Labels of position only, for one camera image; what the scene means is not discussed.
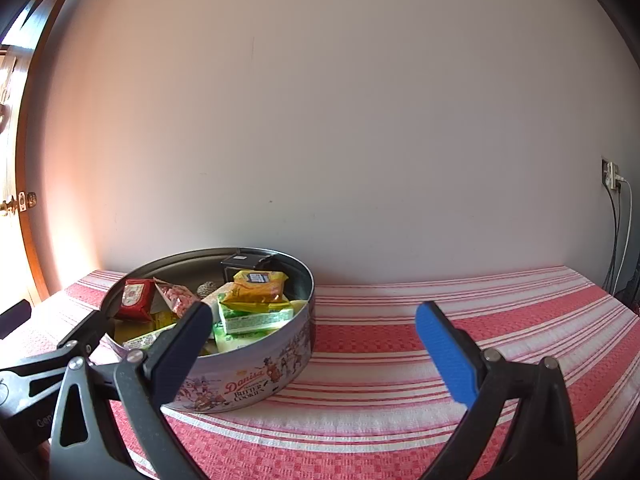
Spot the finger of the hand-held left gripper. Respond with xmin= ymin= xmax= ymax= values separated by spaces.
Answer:
xmin=0 ymin=310 xmax=109 ymax=418

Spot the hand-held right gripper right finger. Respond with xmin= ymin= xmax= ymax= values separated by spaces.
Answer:
xmin=415 ymin=301 xmax=578 ymax=480

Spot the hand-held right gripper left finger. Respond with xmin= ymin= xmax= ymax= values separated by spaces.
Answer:
xmin=48 ymin=301 xmax=215 ymax=480

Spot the yellow snack packet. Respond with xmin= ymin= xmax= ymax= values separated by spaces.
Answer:
xmin=219 ymin=270 xmax=290 ymax=307
xmin=149 ymin=310 xmax=177 ymax=333

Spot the thin yellow sponge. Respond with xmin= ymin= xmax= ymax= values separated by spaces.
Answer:
xmin=114 ymin=319 xmax=151 ymax=343

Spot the pink red snack packet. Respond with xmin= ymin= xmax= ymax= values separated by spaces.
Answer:
xmin=152 ymin=277 xmax=203 ymax=321

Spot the large green tissue pack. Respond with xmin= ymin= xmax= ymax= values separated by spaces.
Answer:
xmin=212 ymin=324 xmax=293 ymax=357

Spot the red patterned packet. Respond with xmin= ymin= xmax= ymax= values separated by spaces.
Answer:
xmin=115 ymin=279 xmax=156 ymax=323

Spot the green white tissue pack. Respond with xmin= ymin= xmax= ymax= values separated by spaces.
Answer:
xmin=217 ymin=301 xmax=295 ymax=336

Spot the round printed cookie tin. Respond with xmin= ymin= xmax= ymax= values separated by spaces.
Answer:
xmin=100 ymin=246 xmax=316 ymax=414

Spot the black cardboard box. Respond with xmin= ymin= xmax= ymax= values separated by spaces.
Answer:
xmin=221 ymin=254 xmax=286 ymax=283

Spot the dark purple object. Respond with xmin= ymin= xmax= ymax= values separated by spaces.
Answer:
xmin=0 ymin=300 xmax=32 ymax=340

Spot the red white striped cloth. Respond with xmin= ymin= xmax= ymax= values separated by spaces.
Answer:
xmin=0 ymin=265 xmax=640 ymax=480

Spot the dark cluttered stand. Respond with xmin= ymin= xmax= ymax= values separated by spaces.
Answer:
xmin=617 ymin=270 xmax=640 ymax=318

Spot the wooden door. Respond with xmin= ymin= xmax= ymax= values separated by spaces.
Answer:
xmin=0 ymin=0 xmax=91 ymax=311

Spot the white plug adapter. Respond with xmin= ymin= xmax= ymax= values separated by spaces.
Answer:
xmin=606 ymin=162 xmax=627 ymax=192

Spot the brass door handle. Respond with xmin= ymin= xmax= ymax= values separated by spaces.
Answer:
xmin=0 ymin=191 xmax=38 ymax=218

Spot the black cable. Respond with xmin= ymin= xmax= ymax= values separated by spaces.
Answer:
xmin=602 ymin=187 xmax=621 ymax=291

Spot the white cable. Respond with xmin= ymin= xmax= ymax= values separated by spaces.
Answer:
xmin=611 ymin=177 xmax=632 ymax=295

